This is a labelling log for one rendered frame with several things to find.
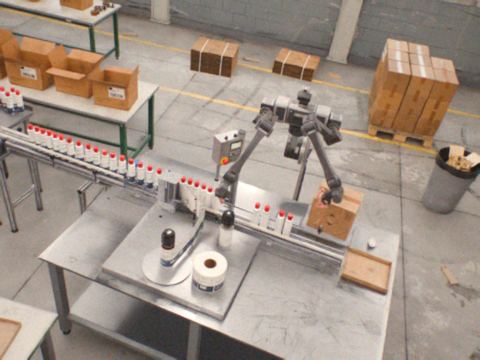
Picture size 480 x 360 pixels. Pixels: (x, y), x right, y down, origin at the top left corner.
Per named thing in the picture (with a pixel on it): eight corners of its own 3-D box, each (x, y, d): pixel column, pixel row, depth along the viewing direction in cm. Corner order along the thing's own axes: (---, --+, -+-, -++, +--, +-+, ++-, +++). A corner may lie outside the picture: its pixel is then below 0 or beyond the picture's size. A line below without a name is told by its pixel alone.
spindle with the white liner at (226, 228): (215, 248, 305) (219, 214, 287) (221, 238, 312) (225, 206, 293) (228, 252, 303) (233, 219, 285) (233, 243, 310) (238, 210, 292)
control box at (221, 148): (211, 158, 313) (213, 135, 301) (232, 152, 321) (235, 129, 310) (218, 166, 307) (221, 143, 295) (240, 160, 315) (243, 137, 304)
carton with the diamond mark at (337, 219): (305, 224, 337) (313, 196, 321) (316, 206, 355) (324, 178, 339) (345, 241, 329) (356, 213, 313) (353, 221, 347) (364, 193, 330)
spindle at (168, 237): (157, 266, 285) (158, 233, 268) (164, 257, 292) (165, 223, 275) (170, 272, 284) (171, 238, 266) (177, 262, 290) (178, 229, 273)
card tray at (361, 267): (340, 276, 306) (341, 272, 303) (347, 250, 325) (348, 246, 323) (386, 293, 299) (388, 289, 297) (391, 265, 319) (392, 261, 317)
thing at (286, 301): (38, 258, 290) (38, 256, 289) (147, 152, 390) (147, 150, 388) (375, 399, 245) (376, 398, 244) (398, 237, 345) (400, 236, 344)
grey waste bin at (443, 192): (418, 211, 501) (440, 166, 463) (416, 188, 535) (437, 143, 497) (459, 222, 496) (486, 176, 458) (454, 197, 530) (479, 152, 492)
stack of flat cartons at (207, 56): (188, 70, 700) (190, 49, 680) (197, 56, 742) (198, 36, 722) (231, 78, 696) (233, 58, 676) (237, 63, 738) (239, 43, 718)
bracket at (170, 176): (157, 178, 313) (158, 177, 313) (166, 169, 322) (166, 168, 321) (176, 184, 311) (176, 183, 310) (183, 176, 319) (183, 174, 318)
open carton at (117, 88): (86, 109, 436) (83, 72, 413) (108, 85, 475) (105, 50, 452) (127, 117, 434) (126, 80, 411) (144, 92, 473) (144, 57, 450)
